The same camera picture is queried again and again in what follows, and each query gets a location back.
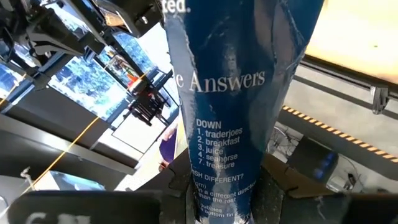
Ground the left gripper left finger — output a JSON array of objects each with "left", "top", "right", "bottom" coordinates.
[{"left": 136, "top": 149, "right": 195, "bottom": 224}]

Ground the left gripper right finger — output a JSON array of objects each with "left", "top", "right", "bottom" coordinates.
[{"left": 251, "top": 152, "right": 335, "bottom": 224}]

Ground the blue frosted flakes cereal box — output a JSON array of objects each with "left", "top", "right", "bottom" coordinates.
[{"left": 161, "top": 0, "right": 326, "bottom": 224}]

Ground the black box with blue buttons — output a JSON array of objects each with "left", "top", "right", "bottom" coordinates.
[{"left": 285, "top": 136, "right": 340, "bottom": 191}]

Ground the person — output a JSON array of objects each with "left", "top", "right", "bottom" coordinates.
[{"left": 157, "top": 124, "right": 178, "bottom": 172}]

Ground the black background machine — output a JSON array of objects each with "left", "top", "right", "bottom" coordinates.
[{"left": 124, "top": 70, "right": 175, "bottom": 127}]

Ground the yellow cable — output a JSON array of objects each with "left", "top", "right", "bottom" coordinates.
[{"left": 23, "top": 115, "right": 101, "bottom": 194}]

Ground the black table frame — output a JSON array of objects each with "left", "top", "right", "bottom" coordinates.
[{"left": 294, "top": 54, "right": 398, "bottom": 114}]

